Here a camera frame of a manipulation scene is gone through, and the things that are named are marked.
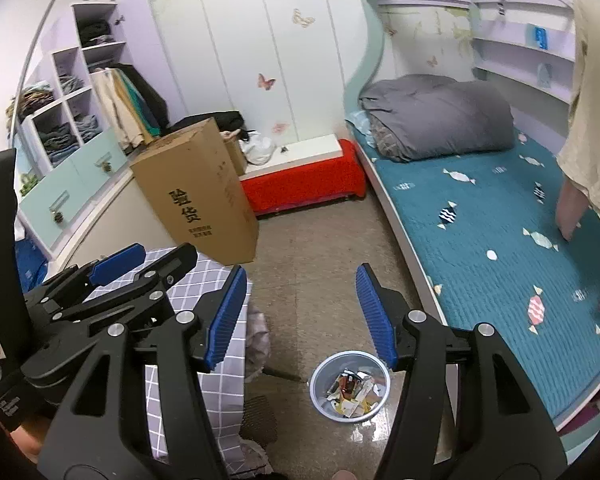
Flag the blue plastic basin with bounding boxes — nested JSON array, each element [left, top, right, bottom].
[[309, 351, 392, 426]]

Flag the blue plastic bag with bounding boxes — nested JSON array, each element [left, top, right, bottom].
[[15, 237, 48, 293]]

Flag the black jacket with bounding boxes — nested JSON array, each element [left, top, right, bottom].
[[172, 110, 245, 133]]

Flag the grey crumpled cloth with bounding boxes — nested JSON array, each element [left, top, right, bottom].
[[245, 310, 272, 386]]

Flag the lilac stair shelf unit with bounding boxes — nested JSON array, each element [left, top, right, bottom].
[[7, 0, 171, 261]]

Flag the white board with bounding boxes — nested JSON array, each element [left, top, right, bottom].
[[240, 135, 343, 178]]

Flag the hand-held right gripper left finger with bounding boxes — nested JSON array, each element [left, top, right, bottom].
[[36, 265, 249, 480]]

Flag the folded blue jeans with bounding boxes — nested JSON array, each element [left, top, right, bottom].
[[75, 114, 103, 137]]

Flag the cream hanging jacket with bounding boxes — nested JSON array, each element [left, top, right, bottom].
[[91, 70, 141, 153]]

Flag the mint green bunk bed frame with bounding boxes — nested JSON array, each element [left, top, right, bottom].
[[342, 0, 600, 461]]

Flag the pile of mixed discarded packaging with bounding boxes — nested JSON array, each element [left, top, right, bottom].
[[324, 367, 383, 418]]

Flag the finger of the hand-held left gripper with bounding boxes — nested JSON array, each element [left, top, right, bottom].
[[44, 243, 200, 342], [22, 242, 148, 312]]

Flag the grey metal handrail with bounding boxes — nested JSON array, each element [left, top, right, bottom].
[[7, 0, 118, 146]]

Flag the black folded clothes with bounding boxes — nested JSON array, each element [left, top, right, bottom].
[[77, 20, 113, 46]]

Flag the white wardrobe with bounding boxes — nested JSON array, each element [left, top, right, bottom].
[[147, 0, 381, 146]]

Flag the mint green drawer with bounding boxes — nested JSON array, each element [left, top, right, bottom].
[[70, 127, 131, 191], [17, 157, 88, 256]]

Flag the white plastic bag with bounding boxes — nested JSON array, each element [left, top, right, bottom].
[[242, 130, 277, 166]]

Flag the lilac wall shelf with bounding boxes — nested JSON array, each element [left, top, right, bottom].
[[472, 0, 578, 106]]

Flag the dark folded clothes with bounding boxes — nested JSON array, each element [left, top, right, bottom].
[[36, 125, 76, 153]]

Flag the person's left forearm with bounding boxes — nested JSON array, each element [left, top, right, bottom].
[[10, 417, 48, 463]]

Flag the black hanging coat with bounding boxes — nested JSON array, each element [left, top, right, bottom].
[[115, 62, 170, 131]]

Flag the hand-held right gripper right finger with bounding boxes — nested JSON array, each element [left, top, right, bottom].
[[355, 261, 569, 480]]

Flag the red covered bench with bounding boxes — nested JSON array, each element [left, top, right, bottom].
[[239, 140, 367, 217]]

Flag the large cardboard box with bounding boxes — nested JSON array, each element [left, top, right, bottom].
[[129, 117, 260, 266]]

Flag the round table checked purple cloth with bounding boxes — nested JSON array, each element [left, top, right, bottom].
[[87, 247, 253, 476]]

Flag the pile of mixed clothes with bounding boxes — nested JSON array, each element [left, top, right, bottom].
[[5, 84, 56, 120]]

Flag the teal hanging garment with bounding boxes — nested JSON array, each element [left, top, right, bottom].
[[137, 80, 162, 138]]

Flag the grey quilt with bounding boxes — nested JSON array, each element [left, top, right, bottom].
[[358, 74, 516, 163]]

